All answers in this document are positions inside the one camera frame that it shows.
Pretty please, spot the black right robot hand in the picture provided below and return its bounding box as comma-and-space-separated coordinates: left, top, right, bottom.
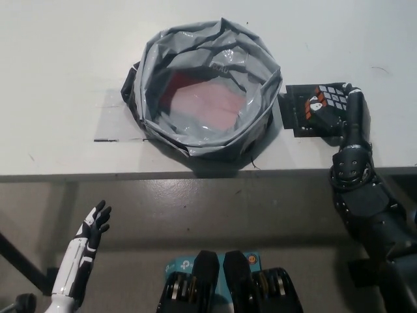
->
306, 82, 373, 151

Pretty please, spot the rubik's cube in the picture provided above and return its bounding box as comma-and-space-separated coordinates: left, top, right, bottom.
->
304, 83, 351, 131

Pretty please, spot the grey plastic bag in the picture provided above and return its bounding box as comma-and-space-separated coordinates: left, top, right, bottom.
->
120, 18, 283, 179

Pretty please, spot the robot body black teal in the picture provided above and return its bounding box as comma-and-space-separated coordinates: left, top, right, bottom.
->
158, 250, 304, 313

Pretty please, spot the clear tape patch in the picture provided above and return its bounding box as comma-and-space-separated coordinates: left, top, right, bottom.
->
94, 89, 154, 143

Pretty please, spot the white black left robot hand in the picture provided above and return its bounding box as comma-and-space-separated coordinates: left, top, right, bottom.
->
51, 200, 113, 299

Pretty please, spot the black tape square marker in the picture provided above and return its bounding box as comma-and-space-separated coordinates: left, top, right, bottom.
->
277, 83, 346, 140

